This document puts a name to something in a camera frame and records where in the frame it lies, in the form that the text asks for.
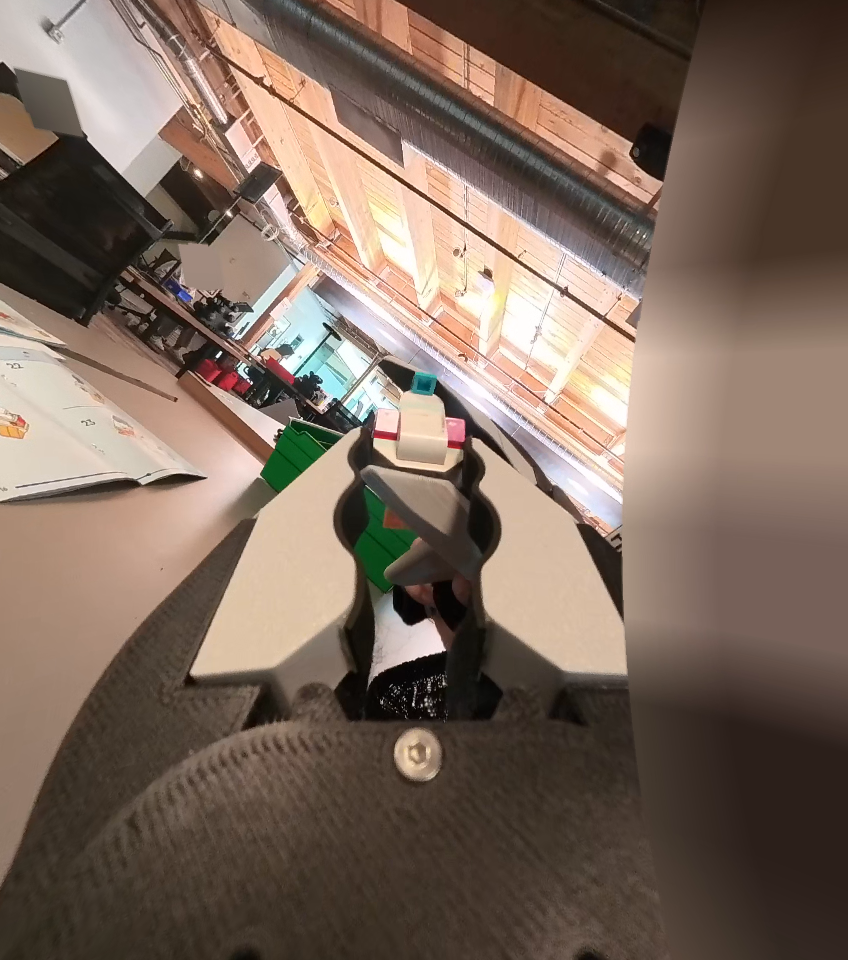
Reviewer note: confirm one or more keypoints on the long dark desk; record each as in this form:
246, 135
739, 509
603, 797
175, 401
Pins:
191, 315

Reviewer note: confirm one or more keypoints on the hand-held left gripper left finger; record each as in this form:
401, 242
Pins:
281, 570

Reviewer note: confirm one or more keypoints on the large dark ceiling duct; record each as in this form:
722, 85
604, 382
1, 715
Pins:
461, 120

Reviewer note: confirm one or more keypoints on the small white lego figure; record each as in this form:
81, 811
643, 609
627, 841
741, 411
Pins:
418, 431

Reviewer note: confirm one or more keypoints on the person's right hand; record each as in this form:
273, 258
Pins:
418, 597

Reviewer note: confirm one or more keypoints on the black office chair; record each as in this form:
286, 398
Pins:
56, 217

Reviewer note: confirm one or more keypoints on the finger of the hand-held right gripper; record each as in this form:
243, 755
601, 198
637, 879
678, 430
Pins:
412, 566
431, 510

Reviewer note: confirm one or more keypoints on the open lego instruction booklet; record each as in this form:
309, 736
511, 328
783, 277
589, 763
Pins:
41, 427

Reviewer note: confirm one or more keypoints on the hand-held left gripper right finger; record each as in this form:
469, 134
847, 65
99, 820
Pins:
551, 592

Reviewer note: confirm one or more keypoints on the black wall speaker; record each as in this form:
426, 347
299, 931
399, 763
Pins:
257, 184

